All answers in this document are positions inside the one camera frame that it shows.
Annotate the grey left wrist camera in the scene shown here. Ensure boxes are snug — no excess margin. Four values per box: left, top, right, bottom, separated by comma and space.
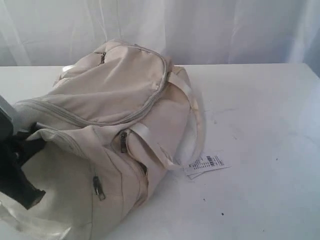
0, 96, 20, 141

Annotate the white barcode price tag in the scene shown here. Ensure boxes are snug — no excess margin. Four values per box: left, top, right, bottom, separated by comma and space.
184, 152, 231, 180

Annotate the beige duffel bag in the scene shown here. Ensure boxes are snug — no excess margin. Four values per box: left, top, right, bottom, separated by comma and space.
0, 40, 205, 240

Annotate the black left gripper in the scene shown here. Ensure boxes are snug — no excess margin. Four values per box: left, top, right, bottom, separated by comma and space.
0, 122, 46, 210

